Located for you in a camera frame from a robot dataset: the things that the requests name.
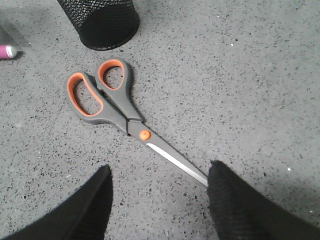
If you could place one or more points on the pink highlighter pen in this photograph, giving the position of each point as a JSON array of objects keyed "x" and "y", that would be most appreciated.
[{"x": 8, "y": 52}]

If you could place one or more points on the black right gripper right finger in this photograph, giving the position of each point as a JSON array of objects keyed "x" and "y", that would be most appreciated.
[{"x": 239, "y": 212}]

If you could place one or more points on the black mesh pen cup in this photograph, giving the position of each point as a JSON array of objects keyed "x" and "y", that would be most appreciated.
[{"x": 102, "y": 24}]

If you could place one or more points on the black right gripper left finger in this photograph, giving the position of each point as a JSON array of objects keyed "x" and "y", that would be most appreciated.
[{"x": 83, "y": 216}]

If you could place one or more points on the grey orange scissors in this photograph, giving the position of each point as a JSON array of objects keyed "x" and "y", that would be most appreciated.
[{"x": 118, "y": 109}]

